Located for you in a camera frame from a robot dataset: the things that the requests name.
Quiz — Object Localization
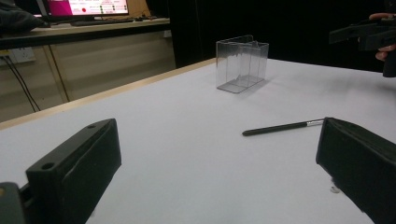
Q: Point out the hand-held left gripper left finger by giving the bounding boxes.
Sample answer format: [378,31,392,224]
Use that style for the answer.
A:
[25,118,122,224]

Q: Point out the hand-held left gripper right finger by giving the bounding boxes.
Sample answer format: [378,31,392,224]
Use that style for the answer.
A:
[315,117,396,224]

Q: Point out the black makeup brush silver ferrule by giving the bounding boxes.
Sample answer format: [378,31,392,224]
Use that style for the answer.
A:
[242,119,325,137]

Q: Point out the clear plastic box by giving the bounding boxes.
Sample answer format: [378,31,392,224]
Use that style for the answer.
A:
[216,35,270,94]

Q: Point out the black curtain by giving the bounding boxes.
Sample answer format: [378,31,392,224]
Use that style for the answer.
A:
[169,0,396,73]

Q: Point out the white power outlet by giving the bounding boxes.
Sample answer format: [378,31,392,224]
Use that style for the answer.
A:
[0,47,35,66]

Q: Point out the black keyboard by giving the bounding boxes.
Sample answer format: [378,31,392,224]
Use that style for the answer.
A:
[70,18,135,27]

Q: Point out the dark cloth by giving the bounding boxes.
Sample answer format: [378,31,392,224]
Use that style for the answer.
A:
[0,0,50,34]

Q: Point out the computer monitor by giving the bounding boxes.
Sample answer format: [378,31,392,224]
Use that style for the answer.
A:
[36,0,130,18]

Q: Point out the brown cardboard box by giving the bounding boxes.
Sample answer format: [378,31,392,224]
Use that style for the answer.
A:
[127,0,152,19]

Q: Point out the black cable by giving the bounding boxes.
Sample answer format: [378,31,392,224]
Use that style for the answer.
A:
[2,55,37,113]
[6,55,42,112]

